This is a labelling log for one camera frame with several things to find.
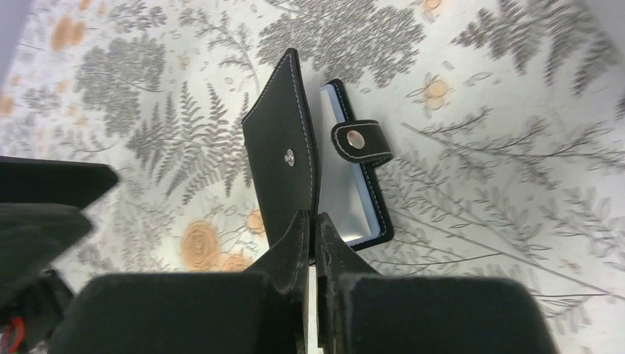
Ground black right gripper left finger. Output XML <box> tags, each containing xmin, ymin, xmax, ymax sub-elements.
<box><xmin>49</xmin><ymin>210</ymin><xmax>310</xmax><ymax>353</ymax></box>

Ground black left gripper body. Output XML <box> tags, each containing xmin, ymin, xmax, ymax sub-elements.
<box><xmin>1</xmin><ymin>156</ymin><xmax>119</xmax><ymax>353</ymax></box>

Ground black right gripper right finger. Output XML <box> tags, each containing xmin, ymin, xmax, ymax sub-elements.
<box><xmin>315</xmin><ymin>213</ymin><xmax>557</xmax><ymax>353</ymax></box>

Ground black leather card holder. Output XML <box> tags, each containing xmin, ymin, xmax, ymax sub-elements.
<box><xmin>242</xmin><ymin>48</ymin><xmax>394</xmax><ymax>250</ymax></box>

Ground floral patterned table mat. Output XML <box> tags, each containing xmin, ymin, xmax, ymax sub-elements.
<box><xmin>1</xmin><ymin>1</ymin><xmax>624</xmax><ymax>353</ymax></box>

